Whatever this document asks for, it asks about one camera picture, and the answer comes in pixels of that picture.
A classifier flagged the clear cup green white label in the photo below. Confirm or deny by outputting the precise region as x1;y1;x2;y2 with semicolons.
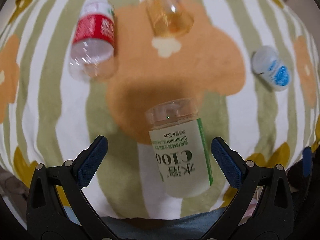
145;98;213;198

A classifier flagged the white cup blue label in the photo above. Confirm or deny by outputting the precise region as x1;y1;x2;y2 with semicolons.
252;46;291;91

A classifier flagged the clear cup red label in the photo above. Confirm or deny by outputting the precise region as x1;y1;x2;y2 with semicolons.
69;0;117;82

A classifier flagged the small clear glass cup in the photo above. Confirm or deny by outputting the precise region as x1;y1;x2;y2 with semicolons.
145;0;194;37

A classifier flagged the green striped floral blanket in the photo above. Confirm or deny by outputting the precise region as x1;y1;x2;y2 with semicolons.
1;0;319;219

